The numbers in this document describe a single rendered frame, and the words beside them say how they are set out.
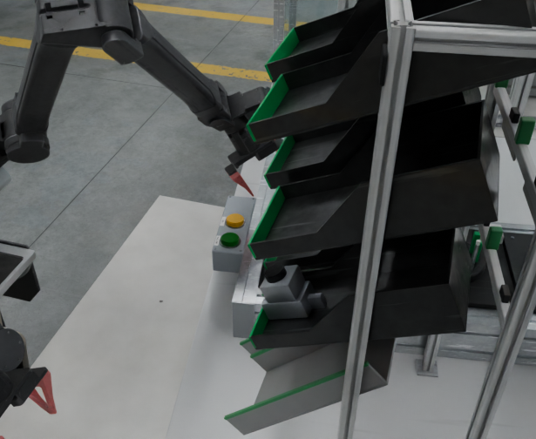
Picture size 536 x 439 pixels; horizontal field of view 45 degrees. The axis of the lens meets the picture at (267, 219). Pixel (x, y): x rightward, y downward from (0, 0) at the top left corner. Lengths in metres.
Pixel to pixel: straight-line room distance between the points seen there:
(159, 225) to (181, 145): 2.04
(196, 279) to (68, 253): 1.56
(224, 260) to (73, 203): 1.95
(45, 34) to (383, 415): 0.85
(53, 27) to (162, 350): 0.67
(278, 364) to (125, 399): 0.33
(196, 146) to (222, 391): 2.50
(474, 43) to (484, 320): 0.81
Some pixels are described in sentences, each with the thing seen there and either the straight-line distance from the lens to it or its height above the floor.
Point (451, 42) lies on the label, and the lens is 0.57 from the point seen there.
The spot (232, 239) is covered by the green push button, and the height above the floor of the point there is 0.97.
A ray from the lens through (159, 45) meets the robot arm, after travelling 1.07.
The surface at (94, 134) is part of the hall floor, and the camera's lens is 3.83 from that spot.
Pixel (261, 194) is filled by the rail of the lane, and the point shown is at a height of 0.96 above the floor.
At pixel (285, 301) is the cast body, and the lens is 0.87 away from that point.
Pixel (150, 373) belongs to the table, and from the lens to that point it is 1.29.
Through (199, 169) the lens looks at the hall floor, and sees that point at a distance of 3.42.
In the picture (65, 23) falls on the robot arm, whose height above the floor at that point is 1.52.
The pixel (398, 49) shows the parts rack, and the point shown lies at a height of 1.64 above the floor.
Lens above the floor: 1.85
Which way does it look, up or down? 37 degrees down
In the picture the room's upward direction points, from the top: 1 degrees clockwise
